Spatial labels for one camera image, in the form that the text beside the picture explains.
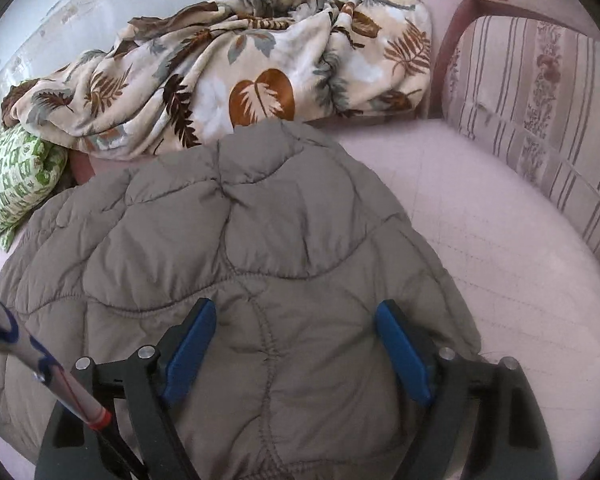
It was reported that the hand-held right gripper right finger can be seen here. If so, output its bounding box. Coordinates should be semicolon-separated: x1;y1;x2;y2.
374;299;559;480

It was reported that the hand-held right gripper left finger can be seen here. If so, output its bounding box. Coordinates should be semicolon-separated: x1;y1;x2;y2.
34;297;218;480

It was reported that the grey quilted jacket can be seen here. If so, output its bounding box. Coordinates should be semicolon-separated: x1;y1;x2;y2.
0;119;482;480

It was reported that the pink quilted bed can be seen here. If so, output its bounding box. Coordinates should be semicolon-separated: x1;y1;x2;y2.
0;0;600;466

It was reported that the maroon pillow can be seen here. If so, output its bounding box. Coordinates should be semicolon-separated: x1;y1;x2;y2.
69;151;112;183

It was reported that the green checked pillow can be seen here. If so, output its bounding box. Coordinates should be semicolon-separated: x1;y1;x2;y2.
0;125;70;251

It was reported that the leaf print blanket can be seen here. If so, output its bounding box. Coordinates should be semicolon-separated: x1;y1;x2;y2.
0;0;433;162

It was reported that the striped upholstered footboard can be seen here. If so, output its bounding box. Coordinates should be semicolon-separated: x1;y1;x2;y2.
402;0;600;273

